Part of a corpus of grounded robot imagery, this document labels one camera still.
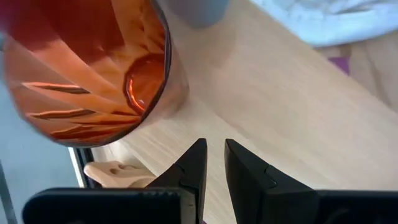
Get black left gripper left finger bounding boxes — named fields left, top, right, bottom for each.
left=146, top=138, right=208, bottom=224

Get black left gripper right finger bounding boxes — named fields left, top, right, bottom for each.
left=224, top=138, right=320, bottom=224

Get tan wooden mug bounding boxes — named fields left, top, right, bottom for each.
left=83, top=160, right=158, bottom=189

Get red transparent ribbed glass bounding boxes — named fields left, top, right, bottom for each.
left=0, top=0, right=190, bottom=149

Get lavender tall plastic cup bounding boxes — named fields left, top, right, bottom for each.
left=161, top=0, right=231, bottom=29

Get purple cloth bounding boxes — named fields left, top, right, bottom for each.
left=328, top=55, right=351, bottom=76

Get white checked towel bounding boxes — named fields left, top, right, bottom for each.
left=248, top=0, right=398, bottom=48

